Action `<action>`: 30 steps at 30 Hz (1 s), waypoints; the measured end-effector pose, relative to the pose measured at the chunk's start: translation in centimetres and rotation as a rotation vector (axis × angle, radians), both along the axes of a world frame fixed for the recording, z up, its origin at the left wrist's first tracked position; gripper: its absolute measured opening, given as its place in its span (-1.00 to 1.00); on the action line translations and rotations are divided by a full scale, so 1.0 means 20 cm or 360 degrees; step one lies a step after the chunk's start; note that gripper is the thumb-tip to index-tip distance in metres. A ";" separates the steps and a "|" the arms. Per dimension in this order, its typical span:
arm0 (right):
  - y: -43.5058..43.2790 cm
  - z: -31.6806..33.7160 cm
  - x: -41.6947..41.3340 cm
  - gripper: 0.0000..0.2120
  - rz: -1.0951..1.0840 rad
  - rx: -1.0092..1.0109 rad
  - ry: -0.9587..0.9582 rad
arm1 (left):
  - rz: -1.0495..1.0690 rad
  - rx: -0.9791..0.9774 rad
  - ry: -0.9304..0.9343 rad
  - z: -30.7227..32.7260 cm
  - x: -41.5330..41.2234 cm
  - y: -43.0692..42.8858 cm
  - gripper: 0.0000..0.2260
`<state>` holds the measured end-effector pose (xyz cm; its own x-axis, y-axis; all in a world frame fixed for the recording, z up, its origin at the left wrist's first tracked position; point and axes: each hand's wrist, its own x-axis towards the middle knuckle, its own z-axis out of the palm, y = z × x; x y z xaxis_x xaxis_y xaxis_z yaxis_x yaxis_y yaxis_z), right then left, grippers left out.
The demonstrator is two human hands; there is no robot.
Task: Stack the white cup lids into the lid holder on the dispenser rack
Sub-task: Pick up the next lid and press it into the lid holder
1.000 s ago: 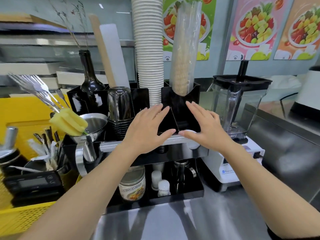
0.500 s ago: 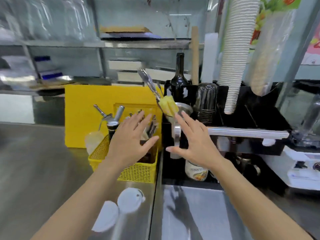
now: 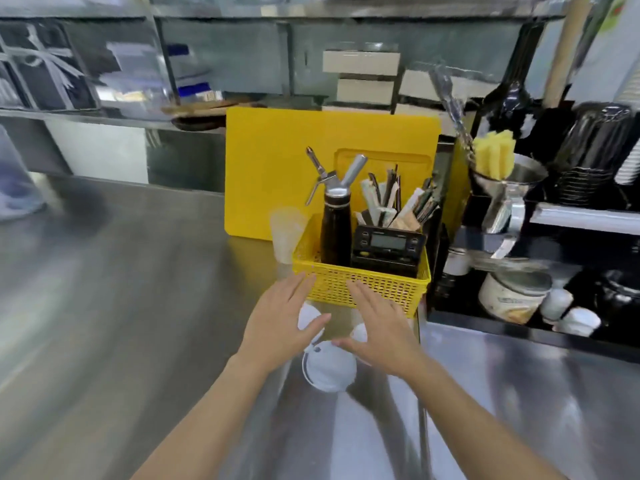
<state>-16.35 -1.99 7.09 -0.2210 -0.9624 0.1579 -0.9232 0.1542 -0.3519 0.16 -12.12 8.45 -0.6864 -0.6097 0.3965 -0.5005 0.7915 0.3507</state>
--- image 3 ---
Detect person's left hand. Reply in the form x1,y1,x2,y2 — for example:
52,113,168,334
239,272,332,374

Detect person's right hand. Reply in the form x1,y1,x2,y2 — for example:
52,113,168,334
332,281,427,379

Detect person's left forearm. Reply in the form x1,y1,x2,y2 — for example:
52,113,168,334
131,352,296,480

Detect person's right forearm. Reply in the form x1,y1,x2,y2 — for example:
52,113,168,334
395,360,568,480

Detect small white cup lid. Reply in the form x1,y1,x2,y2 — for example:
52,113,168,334
297,302,327,346
349,323,372,366

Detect large white cup lid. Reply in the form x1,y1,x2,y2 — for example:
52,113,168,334
301,339,357,394

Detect yellow plastic mesh basket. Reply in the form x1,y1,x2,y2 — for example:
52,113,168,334
291,212,432,319

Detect translucent plastic cup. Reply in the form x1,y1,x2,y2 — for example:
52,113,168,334
270,207,310,266

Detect black digital scale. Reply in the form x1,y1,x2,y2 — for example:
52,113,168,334
351,225,428,279

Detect black whipped cream siphon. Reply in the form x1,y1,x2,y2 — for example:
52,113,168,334
305,146,369,268

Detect black bottle with white label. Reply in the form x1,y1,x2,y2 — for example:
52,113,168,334
434,245,474,306

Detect bundle of wrapped straws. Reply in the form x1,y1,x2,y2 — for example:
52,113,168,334
355,164,441,233

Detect large yellow cutting board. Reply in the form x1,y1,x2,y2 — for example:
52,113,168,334
224,106,443,241

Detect white round tub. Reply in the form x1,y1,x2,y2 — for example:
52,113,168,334
478,270,553,326

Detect small white ceramic cup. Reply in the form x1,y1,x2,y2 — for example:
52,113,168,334
540,288,575,321
556,307,602,338

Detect steel funnel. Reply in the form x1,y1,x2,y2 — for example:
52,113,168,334
470,154,549,235

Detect dark bowl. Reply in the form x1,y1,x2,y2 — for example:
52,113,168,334
171,115,227,132

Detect yellow sponge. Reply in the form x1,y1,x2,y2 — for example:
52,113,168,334
472,130,516,179

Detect white flat box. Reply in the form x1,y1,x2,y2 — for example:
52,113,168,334
336,78,397,105
399,69,501,101
322,50,402,75

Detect wooden tray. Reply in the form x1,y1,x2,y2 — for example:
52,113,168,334
161,97,263,117

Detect black storage rack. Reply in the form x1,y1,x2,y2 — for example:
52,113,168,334
425,137,640,365

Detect plastic wrapped utensil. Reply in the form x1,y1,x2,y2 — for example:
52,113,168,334
430,64,477,163

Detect dark glass bottle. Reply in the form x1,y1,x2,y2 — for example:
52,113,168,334
474,22,540,141

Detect clear plastic containers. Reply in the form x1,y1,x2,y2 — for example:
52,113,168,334
97,41,177,120

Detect stack of black cups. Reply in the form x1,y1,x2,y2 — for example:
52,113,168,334
551,102,637,206

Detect steel shelf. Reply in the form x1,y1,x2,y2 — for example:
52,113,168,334
0,0,571,130

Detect stack of white paper cups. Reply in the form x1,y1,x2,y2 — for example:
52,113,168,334
614,57,640,186

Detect wooden pole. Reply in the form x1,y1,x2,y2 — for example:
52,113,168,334
542,0,589,108

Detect black box with white ribbon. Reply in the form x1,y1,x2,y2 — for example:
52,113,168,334
0,20,97,111

